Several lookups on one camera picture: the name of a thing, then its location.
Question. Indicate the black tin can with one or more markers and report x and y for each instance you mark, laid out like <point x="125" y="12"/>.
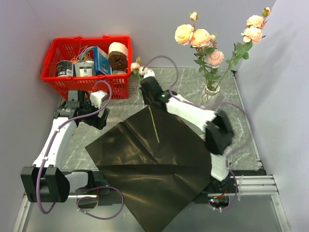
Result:
<point x="64" y="68"/>

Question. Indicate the brown paper roll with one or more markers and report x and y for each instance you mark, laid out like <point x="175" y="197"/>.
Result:
<point x="118" y="56"/>

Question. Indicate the grey labelled box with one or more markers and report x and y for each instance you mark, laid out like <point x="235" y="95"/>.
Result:
<point x="84" y="68"/>

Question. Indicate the silver round can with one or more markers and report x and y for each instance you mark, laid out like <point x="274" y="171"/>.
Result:
<point x="119" y="72"/>

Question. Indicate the blue product box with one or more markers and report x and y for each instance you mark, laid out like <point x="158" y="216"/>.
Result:
<point x="101" y="62"/>

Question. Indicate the red plastic shopping basket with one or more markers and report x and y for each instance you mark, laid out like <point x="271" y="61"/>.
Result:
<point x="69" y="48"/>

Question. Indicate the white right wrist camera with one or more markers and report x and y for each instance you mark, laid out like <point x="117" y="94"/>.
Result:
<point x="147" y="73"/>

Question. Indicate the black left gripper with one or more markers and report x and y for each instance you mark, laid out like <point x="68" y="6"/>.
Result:
<point x="97" y="122"/>

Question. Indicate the tall pink rose stem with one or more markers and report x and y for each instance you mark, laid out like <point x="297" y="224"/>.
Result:
<point x="251" y="35"/>

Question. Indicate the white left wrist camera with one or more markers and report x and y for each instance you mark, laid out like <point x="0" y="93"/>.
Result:
<point x="97" y="98"/>

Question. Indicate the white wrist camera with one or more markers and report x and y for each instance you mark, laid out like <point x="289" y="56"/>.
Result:
<point x="97" y="98"/>
<point x="147" y="73"/>

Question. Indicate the black wrapping paper cone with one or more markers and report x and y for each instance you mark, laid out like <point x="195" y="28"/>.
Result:
<point x="158" y="163"/>

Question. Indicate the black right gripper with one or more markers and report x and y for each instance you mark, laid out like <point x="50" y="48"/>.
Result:
<point x="146" y="101"/>

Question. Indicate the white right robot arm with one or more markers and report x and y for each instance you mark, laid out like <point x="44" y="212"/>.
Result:
<point x="215" y="124"/>

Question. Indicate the pink artificial flower bouquet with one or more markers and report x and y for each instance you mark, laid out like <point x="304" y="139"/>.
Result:
<point x="208" y="57"/>

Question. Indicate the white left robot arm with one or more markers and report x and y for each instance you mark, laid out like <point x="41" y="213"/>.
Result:
<point x="50" y="149"/>

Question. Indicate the white ribbed ceramic vase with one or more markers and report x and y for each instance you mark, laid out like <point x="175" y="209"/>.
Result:
<point x="208" y="97"/>

